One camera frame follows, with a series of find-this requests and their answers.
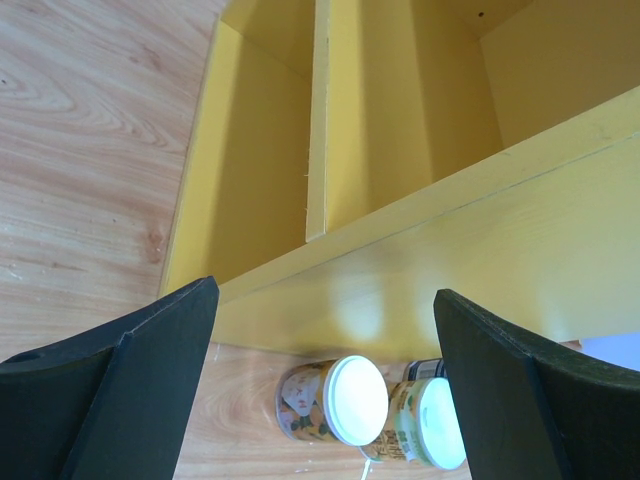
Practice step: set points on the small yellow white-lid can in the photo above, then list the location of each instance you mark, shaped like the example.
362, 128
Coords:
342, 400

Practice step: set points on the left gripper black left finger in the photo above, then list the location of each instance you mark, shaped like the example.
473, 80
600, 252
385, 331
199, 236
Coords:
112, 402

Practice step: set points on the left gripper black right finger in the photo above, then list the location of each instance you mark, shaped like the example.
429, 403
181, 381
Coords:
531, 408

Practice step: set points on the yellow-green can clear lid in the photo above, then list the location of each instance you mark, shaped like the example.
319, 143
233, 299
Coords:
421, 427

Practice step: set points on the yellow wooden cabinet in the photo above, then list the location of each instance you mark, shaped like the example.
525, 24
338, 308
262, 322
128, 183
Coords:
351, 158

